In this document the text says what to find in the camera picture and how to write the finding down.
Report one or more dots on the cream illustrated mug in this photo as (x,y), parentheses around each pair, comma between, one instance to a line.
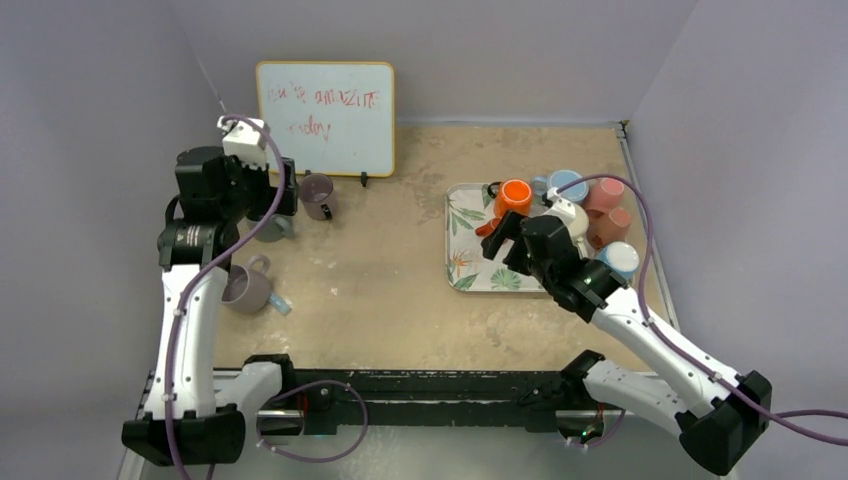
(578,230)

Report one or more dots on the leaf-patterned serving tray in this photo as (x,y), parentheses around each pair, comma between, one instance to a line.
(469,206)

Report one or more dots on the light blue mug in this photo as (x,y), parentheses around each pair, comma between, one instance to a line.
(557,179)
(621,257)

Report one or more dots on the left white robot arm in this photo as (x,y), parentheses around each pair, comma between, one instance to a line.
(184,420)

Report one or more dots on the white dry-erase board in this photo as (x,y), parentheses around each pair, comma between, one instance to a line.
(335,118)

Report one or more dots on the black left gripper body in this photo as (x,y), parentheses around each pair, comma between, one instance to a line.
(250,191)

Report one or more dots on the light blue mug back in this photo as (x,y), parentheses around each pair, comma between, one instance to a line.
(557,179)

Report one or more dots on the pink mug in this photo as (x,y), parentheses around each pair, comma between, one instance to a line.
(610,227)
(603,196)

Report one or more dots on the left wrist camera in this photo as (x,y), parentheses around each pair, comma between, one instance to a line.
(244,142)

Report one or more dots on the grey-green ceramic mug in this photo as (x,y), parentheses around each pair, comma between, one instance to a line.
(277,228)

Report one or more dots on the pink mug back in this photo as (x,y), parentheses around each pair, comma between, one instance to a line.
(603,196)

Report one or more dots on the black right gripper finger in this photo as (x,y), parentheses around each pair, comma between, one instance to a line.
(506,227)
(517,259)

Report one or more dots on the bright orange mug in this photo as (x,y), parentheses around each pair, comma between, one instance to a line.
(512,195)

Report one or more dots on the light blue mug front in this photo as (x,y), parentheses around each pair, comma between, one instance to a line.
(621,257)

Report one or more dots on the light blue usb stick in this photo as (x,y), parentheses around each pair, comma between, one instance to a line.
(279,304)

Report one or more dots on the lilac ribbed mug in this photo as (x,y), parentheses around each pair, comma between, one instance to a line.
(248,287)

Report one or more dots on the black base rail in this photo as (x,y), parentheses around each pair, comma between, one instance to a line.
(320,401)

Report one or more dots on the dark orange terracotta mug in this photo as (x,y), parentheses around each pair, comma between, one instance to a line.
(488,228)

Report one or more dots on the purple mug black handle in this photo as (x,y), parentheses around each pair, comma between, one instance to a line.
(318,196)

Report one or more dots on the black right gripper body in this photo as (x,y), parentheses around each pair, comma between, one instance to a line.
(520,240)

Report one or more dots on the pink mug front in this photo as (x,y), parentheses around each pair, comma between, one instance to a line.
(610,227)

